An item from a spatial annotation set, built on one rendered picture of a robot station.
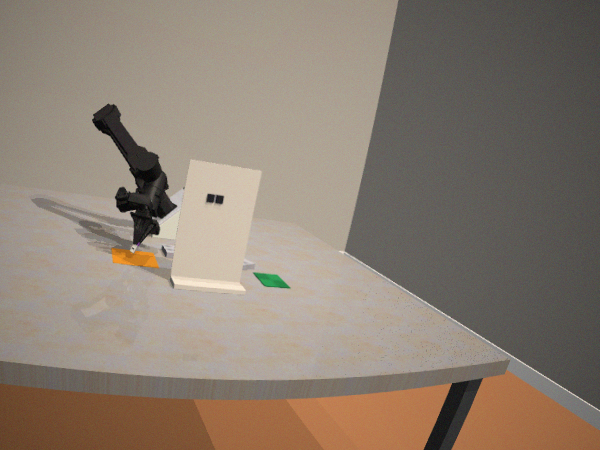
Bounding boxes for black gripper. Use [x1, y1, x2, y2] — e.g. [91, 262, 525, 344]
[127, 186, 162, 245]

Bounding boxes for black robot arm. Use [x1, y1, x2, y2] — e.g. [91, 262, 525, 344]
[92, 103, 177, 219]

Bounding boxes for green flat square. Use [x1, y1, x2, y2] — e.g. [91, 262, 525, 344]
[253, 272, 290, 288]

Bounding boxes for beige panel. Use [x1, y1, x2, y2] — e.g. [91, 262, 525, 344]
[170, 160, 261, 295]

